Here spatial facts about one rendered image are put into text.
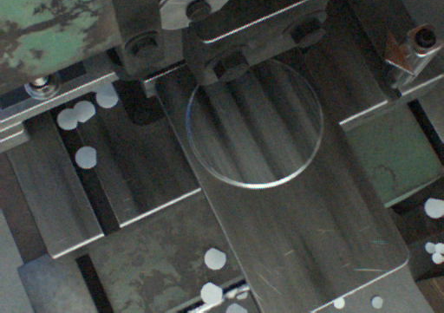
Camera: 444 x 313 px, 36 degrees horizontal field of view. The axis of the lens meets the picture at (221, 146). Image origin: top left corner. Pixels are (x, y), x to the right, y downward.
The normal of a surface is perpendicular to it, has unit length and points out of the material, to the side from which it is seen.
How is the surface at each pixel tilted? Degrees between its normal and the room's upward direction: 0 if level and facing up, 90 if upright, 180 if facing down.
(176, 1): 90
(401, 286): 0
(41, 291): 0
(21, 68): 90
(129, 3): 90
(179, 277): 0
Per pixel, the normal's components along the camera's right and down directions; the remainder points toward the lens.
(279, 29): 0.44, 0.87
